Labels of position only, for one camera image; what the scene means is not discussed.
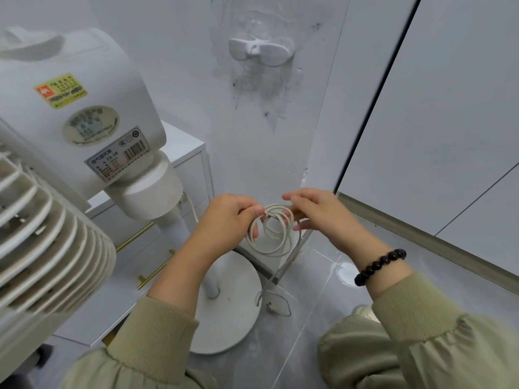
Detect person's right hand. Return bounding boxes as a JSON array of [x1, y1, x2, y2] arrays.
[[282, 188, 388, 276]]

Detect person's left hand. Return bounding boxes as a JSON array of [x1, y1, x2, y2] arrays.
[[190, 193, 267, 264]]

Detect white power cable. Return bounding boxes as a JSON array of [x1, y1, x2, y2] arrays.
[[184, 192, 303, 318]]

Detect white nightstand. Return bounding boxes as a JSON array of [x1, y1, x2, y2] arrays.
[[55, 121, 214, 347]]

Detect white fan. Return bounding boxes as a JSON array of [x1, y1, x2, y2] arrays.
[[0, 27, 263, 381]]

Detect person's left forearm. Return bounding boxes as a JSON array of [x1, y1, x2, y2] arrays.
[[107, 245, 218, 389]]

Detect person's right forearm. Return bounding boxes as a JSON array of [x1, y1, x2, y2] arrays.
[[367, 267, 519, 389]]

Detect person's right leg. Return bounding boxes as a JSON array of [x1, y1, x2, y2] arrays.
[[317, 311, 406, 389]]

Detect white shoe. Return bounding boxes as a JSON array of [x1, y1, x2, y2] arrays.
[[351, 305, 381, 324]]

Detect white wardrobe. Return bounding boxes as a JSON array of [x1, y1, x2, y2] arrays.
[[335, 0, 519, 278]]

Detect black bead bracelet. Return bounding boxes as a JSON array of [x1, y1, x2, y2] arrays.
[[354, 249, 408, 287]]

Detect gold drawer handle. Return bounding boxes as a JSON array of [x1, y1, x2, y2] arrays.
[[137, 249, 176, 290], [115, 222, 156, 254]]

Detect white wall hook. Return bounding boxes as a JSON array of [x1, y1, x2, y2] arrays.
[[228, 32, 296, 68]]

